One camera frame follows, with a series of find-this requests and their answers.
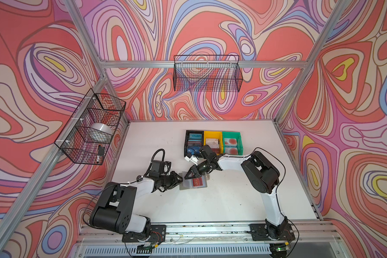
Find red cards in yellow bin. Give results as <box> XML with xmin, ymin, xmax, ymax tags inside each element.
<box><xmin>205</xmin><ymin>138</ymin><xmax>220</xmax><ymax>149</ymax></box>

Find red white cards in green bin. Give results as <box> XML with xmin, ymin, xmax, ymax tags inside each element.
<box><xmin>224</xmin><ymin>138</ymin><xmax>239</xmax><ymax>155</ymax></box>

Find small black device in basket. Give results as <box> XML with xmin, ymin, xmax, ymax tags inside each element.
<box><xmin>97</xmin><ymin>145</ymin><xmax>105</xmax><ymax>157</ymax></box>

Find green plastic bin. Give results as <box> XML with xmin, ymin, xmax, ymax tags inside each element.
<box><xmin>222</xmin><ymin>132</ymin><xmax>244</xmax><ymax>155</ymax></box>

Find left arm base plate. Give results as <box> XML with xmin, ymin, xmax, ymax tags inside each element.
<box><xmin>122</xmin><ymin>224</ymin><xmax>167</xmax><ymax>244</ymax></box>

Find yellow plastic bin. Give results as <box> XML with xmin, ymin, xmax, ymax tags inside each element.
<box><xmin>204</xmin><ymin>131</ymin><xmax>224</xmax><ymax>154</ymax></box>

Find silver tape roll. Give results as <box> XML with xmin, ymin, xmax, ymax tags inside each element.
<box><xmin>91</xmin><ymin>123</ymin><xmax>114</xmax><ymax>135</ymax></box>

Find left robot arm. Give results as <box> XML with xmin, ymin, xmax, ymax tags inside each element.
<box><xmin>83</xmin><ymin>148</ymin><xmax>183</xmax><ymax>240</ymax></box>

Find blue cards in black bin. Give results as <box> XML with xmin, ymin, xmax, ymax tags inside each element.
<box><xmin>187</xmin><ymin>133</ymin><xmax>203</xmax><ymax>155</ymax></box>

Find grey card holder wallet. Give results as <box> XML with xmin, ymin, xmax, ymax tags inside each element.
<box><xmin>179</xmin><ymin>172</ymin><xmax>207</xmax><ymax>190</ymax></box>

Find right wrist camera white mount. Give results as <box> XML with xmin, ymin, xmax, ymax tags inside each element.
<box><xmin>184</xmin><ymin>153</ymin><xmax>199</xmax><ymax>164</ymax></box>

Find black plastic bin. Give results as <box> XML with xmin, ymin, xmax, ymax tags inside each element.
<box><xmin>184</xmin><ymin>130</ymin><xmax>204</xmax><ymax>158</ymax></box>

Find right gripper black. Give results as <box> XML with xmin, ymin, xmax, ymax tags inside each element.
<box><xmin>183</xmin><ymin>158</ymin><xmax>211</xmax><ymax>180</ymax></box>

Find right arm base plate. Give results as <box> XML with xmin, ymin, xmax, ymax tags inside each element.
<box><xmin>248</xmin><ymin>224</ymin><xmax>296</xmax><ymax>242</ymax></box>

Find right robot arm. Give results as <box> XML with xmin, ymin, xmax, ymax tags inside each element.
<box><xmin>184</xmin><ymin>145</ymin><xmax>296</xmax><ymax>242</ymax></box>

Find aluminium front rail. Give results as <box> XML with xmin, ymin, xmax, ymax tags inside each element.
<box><xmin>71</xmin><ymin>220</ymin><xmax>350</xmax><ymax>258</ymax></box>

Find rear black wire basket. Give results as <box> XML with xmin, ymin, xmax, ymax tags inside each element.
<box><xmin>173</xmin><ymin>54</ymin><xmax>243</xmax><ymax>92</ymax></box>

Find left black wire basket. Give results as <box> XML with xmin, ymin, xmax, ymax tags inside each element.
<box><xmin>54</xmin><ymin>89</ymin><xmax>126</xmax><ymax>165</ymax></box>

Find red VIP card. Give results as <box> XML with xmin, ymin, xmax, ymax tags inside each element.
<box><xmin>192</xmin><ymin>176</ymin><xmax>207</xmax><ymax>189</ymax></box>

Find black wire basket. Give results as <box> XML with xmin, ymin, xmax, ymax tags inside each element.
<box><xmin>173</xmin><ymin>54</ymin><xmax>243</xmax><ymax>92</ymax></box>
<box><xmin>54</xmin><ymin>89</ymin><xmax>126</xmax><ymax>165</ymax></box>

